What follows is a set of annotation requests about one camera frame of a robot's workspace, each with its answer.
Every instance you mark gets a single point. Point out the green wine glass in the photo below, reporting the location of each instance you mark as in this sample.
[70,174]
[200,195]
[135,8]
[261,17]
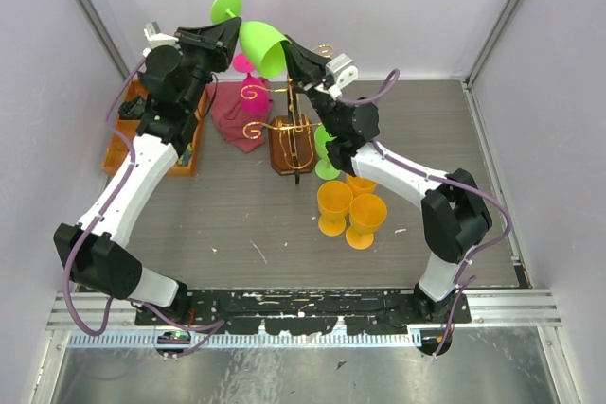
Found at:
[323,168]
[260,42]

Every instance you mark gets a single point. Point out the red cloth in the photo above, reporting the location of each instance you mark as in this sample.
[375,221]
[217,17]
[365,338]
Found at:
[230,118]

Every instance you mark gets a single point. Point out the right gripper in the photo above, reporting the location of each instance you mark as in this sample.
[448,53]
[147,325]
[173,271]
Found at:
[307,68]

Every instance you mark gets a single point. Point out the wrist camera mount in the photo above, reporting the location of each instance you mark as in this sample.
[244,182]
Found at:
[343,72]
[155,37]

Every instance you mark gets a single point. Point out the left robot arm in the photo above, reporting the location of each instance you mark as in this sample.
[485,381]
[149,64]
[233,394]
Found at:
[174,74]

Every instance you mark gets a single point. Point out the gold wire wine glass rack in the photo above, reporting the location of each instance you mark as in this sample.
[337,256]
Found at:
[289,137]

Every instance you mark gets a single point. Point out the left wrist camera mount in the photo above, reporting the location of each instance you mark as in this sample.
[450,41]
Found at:
[155,37]

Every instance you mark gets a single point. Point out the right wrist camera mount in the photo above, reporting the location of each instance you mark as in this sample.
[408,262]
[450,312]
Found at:
[343,72]

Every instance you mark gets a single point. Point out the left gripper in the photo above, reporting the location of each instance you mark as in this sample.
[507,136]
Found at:
[220,39]

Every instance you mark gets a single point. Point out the dark pouch tray left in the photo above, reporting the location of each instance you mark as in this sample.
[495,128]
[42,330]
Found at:
[133,108]

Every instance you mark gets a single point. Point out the orange wine glass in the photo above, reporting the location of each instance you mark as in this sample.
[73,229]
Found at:
[334,199]
[367,214]
[360,186]

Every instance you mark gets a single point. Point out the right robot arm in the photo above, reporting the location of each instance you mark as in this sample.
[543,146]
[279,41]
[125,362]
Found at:
[455,218]

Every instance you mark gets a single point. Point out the pink wine glass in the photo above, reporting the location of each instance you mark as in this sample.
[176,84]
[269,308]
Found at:
[254,98]

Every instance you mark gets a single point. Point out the aluminium frame rail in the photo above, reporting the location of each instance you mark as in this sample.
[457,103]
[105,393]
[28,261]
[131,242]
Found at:
[129,324]

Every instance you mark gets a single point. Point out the blue floral fabric pouch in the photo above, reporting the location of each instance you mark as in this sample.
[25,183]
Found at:
[186,157]

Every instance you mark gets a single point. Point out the orange wine glass back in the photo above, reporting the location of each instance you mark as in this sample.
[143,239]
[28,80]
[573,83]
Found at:
[360,186]

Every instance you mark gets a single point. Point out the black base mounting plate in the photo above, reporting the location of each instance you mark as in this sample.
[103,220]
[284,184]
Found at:
[309,311]

